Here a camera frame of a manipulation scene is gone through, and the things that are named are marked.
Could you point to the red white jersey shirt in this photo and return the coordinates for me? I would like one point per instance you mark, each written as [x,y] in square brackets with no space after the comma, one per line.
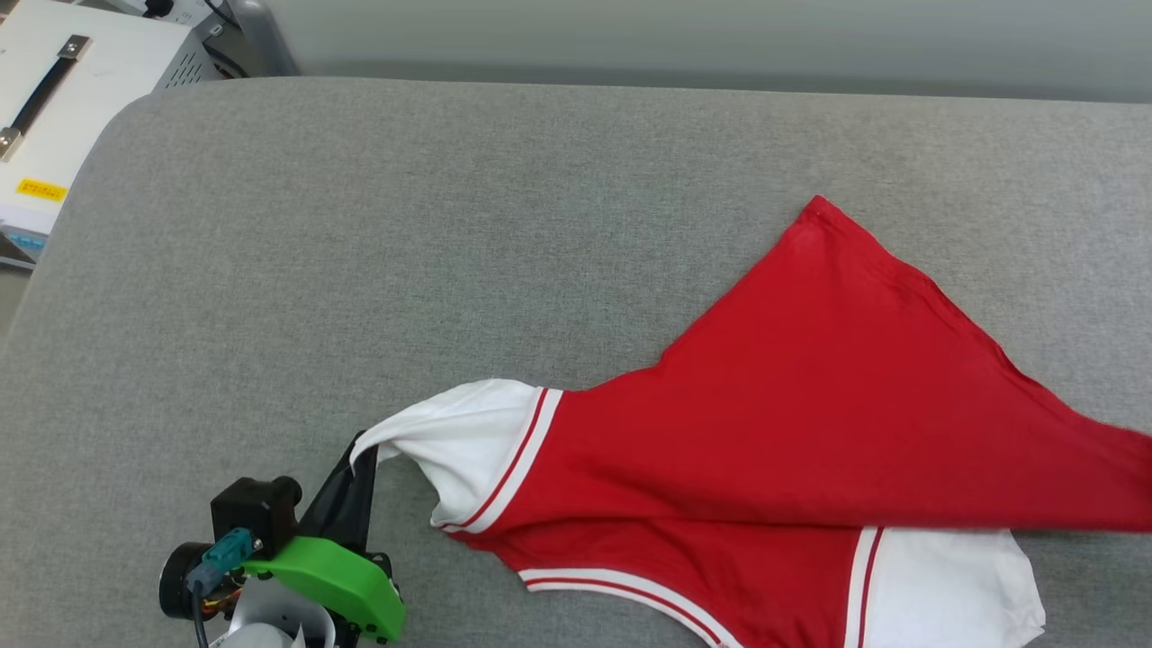
[810,432]

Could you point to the grey metal partition post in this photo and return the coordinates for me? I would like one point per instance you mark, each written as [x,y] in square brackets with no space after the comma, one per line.
[265,36]

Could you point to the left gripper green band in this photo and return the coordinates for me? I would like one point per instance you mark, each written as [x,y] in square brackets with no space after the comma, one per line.
[342,580]

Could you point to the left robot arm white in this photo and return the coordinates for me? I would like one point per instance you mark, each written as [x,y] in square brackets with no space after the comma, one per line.
[270,621]

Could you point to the white partition panel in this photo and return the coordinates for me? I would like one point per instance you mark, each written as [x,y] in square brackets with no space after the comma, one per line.
[720,36]

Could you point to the white power strip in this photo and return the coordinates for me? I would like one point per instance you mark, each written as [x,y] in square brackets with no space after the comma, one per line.
[180,9]

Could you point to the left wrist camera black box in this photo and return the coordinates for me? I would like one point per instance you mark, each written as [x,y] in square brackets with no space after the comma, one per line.
[252,508]

